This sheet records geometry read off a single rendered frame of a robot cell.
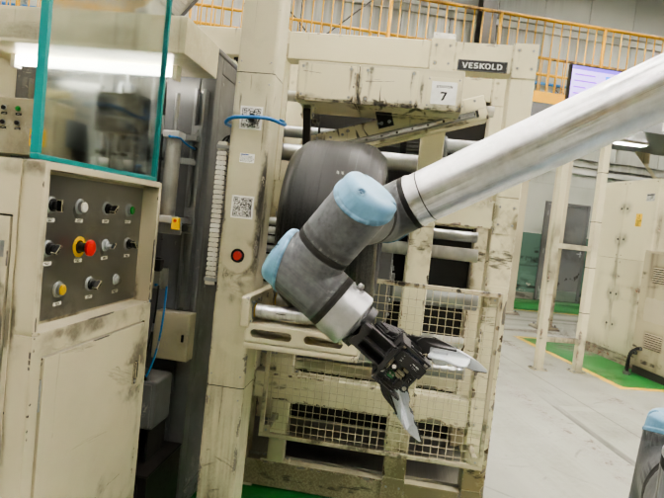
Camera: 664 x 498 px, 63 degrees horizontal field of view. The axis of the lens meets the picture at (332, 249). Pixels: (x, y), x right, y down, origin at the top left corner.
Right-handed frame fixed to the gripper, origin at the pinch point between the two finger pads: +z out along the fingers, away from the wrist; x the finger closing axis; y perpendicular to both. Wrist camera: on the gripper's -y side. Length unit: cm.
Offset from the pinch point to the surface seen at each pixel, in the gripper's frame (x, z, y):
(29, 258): -41, -78, -22
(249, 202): -12, -63, -89
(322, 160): 14, -52, -77
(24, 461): -76, -51, -21
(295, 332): -31, -24, -77
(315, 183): 8, -49, -71
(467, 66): 80, -42, -147
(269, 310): -32, -35, -80
